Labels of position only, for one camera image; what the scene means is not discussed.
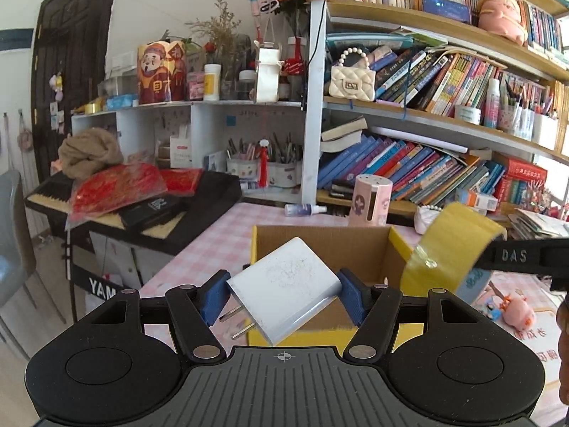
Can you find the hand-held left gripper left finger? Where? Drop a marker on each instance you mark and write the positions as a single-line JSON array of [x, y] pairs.
[[215, 298]]

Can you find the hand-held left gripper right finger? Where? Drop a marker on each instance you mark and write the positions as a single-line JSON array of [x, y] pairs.
[[351, 296]]

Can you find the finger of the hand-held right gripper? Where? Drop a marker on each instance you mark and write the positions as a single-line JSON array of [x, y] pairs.
[[515, 255]]

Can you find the pink plush pig toy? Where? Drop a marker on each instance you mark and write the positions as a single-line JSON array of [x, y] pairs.
[[518, 311]]

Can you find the yellow-rimmed cardboard box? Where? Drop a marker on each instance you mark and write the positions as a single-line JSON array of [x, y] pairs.
[[320, 244]]

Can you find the white charger plug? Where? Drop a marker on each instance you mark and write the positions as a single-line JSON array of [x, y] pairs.
[[284, 284]]

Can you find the yellow tape roll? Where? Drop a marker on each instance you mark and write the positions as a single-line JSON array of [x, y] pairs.
[[444, 235]]

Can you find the stack of papers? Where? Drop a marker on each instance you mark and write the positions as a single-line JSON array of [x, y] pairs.
[[538, 224]]

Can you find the orange white small boxes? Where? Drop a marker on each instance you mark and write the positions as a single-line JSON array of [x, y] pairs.
[[478, 199]]

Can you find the red boxed dictionary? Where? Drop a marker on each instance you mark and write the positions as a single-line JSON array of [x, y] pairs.
[[520, 182]]

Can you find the black electronic keyboard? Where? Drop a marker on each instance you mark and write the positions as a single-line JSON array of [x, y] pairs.
[[204, 204]]

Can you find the white quilted purse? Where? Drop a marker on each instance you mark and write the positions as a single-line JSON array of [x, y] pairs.
[[424, 222]]

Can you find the pink cartoon dispenser box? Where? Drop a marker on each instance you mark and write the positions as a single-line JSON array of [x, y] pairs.
[[369, 200]]

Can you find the small clear spray bottle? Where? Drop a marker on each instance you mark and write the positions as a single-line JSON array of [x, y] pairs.
[[304, 209]]

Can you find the stack of black notebooks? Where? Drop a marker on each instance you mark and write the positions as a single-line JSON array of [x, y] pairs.
[[341, 189]]

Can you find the black flat box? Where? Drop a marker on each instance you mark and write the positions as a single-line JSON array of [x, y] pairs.
[[151, 211]]

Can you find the black keyboard stand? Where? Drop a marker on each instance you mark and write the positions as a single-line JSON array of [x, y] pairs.
[[100, 287]]

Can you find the flat red box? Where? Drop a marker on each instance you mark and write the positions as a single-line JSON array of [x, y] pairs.
[[180, 180]]

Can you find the white pen holder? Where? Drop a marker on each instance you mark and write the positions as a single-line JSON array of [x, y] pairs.
[[242, 167], [284, 173]]

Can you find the pencil pot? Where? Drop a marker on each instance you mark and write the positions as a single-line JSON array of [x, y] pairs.
[[511, 118]]

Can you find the red tassel ornament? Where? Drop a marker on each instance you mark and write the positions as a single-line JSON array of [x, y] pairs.
[[264, 164]]

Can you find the red decorations plastic bag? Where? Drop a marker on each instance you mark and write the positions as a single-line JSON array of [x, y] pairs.
[[115, 191]]

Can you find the white round jar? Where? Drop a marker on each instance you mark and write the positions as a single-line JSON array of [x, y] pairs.
[[467, 114]]

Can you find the white rolled paper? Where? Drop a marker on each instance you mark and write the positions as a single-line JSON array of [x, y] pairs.
[[422, 138]]

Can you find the white red-label box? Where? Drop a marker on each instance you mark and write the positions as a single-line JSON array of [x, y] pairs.
[[180, 151]]

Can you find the white pink spray can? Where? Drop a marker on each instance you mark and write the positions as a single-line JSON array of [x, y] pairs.
[[492, 102]]

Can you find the thick open book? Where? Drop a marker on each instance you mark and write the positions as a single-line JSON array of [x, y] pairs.
[[342, 135]]

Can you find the brown crumpled cloth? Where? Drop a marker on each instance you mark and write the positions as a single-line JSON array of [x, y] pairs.
[[89, 151]]

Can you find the white shelf unit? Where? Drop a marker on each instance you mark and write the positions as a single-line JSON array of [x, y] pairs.
[[313, 98]]

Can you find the grey chair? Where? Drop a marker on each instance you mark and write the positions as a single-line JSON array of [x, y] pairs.
[[13, 249]]

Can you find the small pink box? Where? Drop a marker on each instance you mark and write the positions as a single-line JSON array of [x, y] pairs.
[[195, 86]]

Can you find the white bottle yellow label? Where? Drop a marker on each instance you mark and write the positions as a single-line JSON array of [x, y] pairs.
[[212, 82]]

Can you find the blue tissue pack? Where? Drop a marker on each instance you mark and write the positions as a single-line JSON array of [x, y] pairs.
[[121, 101]]

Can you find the gold ribbon roll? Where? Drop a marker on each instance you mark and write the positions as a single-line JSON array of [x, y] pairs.
[[94, 107]]

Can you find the white carton-shaped box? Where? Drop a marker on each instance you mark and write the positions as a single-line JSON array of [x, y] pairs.
[[266, 75]]

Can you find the red fortune god canister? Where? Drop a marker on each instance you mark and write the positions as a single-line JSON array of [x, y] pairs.
[[158, 75]]

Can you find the large pink plush doll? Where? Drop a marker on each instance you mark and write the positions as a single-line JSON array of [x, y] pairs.
[[500, 15]]

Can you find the pink hanging charm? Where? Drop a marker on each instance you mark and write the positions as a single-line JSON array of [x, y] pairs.
[[56, 84]]

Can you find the dried flower bunch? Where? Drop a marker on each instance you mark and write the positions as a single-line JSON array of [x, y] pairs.
[[218, 31]]

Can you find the wooden bookshelf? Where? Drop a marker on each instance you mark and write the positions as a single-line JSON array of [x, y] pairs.
[[378, 13]]

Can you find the dark wooden door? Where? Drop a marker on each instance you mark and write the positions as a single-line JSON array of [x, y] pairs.
[[75, 44]]

